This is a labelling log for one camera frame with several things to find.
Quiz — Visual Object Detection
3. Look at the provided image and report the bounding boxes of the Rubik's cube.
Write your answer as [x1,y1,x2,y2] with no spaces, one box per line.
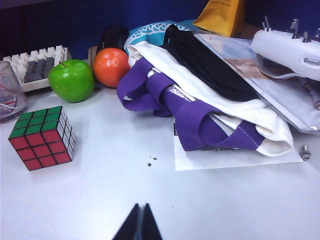
[7,105,77,172]

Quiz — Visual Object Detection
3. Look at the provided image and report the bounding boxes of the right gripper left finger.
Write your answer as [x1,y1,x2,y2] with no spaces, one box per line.
[112,203,141,240]

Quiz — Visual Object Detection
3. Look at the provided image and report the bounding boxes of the clear plastic sleeve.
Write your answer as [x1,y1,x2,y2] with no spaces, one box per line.
[194,32,320,136]

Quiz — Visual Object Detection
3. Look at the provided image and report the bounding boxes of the yellow paper package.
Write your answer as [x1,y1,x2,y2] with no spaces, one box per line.
[192,0,248,38]

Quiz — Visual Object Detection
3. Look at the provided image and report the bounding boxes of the green apple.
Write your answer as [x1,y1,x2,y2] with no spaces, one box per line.
[47,59,95,104]

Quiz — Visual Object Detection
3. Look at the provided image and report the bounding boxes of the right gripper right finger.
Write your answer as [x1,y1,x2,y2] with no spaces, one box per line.
[136,203,163,240]

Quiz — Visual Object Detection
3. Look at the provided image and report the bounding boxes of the white tote bag purple straps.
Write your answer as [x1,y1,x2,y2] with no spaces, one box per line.
[116,41,295,158]

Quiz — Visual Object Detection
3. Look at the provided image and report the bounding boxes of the teal patterned bag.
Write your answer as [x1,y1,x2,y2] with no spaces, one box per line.
[124,19,198,55]

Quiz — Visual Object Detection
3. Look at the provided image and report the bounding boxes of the small metal screw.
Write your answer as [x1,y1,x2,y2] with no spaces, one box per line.
[299,143,312,161]

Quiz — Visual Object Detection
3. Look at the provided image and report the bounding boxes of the white and grey keyboard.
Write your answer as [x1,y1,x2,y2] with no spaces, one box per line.
[2,45,72,93]

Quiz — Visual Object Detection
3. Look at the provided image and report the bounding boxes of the black cloth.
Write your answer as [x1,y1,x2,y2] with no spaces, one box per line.
[162,24,260,103]

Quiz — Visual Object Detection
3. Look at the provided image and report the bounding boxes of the clear glass cup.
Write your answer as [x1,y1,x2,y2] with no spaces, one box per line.
[0,61,29,125]

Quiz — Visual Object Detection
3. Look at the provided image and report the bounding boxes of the white printed paper sheet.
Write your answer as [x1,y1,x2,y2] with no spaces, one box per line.
[172,117,305,172]

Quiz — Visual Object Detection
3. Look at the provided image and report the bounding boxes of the orange fruit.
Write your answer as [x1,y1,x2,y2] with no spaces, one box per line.
[92,47,131,88]

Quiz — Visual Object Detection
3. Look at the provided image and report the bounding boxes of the black computer mouse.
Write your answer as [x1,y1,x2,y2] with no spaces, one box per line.
[99,25,130,55]

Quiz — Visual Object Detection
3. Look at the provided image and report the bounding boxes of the white plastic handheld device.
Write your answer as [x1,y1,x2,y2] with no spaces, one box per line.
[250,16,320,82]

